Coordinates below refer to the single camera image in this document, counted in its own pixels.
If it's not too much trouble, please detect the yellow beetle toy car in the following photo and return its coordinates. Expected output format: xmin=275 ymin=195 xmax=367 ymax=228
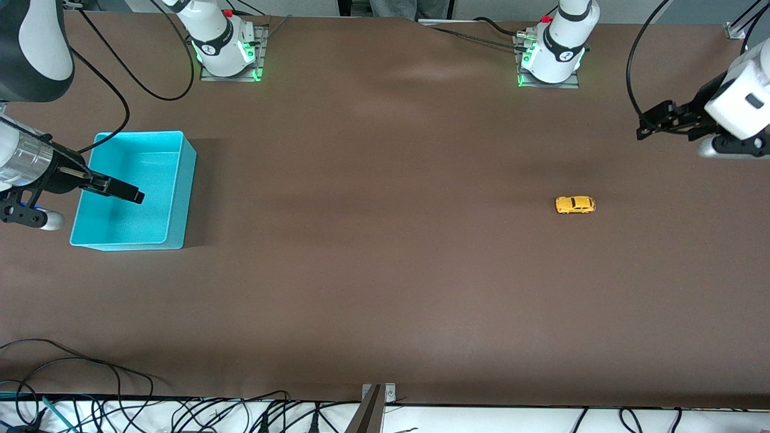
xmin=554 ymin=195 xmax=597 ymax=215

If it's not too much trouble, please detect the turquoise plastic bin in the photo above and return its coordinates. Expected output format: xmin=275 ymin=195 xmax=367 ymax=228
xmin=69 ymin=131 xmax=197 ymax=251

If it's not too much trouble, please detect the person in grey trousers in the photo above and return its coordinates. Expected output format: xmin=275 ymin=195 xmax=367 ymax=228
xmin=368 ymin=0 xmax=453 ymax=20

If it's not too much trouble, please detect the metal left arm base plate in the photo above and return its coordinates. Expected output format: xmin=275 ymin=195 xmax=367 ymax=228
xmin=513 ymin=33 xmax=581 ymax=90

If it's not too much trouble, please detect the black right arm cable loop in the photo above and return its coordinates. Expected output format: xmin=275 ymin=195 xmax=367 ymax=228
xmin=77 ymin=0 xmax=196 ymax=101

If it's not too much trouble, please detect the black base power cable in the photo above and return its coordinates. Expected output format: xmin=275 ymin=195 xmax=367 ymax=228
xmin=474 ymin=17 xmax=527 ymax=38

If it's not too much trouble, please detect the thin grey base cable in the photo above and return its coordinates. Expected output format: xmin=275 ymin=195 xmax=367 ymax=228
xmin=430 ymin=26 xmax=524 ymax=50

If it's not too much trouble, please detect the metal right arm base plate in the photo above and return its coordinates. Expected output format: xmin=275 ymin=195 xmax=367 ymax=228
xmin=200 ymin=24 xmax=270 ymax=82

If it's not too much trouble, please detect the teal cable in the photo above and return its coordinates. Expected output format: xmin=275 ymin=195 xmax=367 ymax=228
xmin=41 ymin=396 xmax=79 ymax=433

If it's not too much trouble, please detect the grey camera stand pole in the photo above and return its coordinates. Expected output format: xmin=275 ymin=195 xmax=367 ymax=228
xmin=346 ymin=385 xmax=384 ymax=433

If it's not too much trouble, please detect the metal table edge bracket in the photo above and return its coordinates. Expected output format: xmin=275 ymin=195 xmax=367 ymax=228
xmin=362 ymin=383 xmax=396 ymax=404

